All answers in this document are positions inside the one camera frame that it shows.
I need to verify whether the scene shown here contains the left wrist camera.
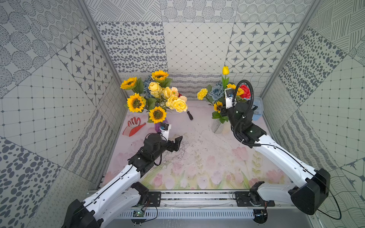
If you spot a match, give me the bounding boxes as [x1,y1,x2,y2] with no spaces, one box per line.
[160,123,170,141]

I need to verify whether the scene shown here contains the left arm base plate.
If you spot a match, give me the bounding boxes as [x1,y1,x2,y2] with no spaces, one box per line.
[136,191,162,207]

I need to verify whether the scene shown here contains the red white hand-shaped tool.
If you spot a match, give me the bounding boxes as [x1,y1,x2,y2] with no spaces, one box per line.
[122,117,146,137]

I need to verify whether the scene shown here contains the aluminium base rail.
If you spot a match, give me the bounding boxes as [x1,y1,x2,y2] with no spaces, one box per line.
[85,189,316,211]

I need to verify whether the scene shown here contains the left bouquet yellow flowers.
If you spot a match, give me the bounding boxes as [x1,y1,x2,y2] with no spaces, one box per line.
[120,70,188,124]

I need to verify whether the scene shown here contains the red rose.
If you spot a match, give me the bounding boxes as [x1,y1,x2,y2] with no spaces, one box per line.
[239,85,251,100]

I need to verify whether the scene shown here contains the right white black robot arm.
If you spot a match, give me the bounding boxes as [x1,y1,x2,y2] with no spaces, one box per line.
[221,79,332,215]

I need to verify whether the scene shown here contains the blue grey roses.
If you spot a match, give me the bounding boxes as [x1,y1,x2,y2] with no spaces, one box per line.
[208,82,224,101]

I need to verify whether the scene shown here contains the blue plastic storage box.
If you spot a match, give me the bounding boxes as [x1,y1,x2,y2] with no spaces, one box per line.
[252,97,264,121]

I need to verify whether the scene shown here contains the purple ribbed vase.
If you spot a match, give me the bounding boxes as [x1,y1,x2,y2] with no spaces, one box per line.
[155,122,163,133]

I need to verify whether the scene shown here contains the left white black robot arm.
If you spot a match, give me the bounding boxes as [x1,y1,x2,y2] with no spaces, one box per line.
[62,133,183,228]

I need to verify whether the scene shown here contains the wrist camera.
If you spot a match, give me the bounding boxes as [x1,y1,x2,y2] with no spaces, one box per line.
[160,123,170,141]
[225,88,235,109]

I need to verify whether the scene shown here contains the clear glass vase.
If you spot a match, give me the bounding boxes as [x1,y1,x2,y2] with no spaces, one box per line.
[210,119,224,134]

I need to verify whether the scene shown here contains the yellow carnation flower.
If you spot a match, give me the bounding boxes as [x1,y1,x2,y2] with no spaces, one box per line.
[197,88,213,105]

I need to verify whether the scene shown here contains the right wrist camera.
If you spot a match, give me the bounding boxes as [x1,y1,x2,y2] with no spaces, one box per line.
[225,88,235,109]

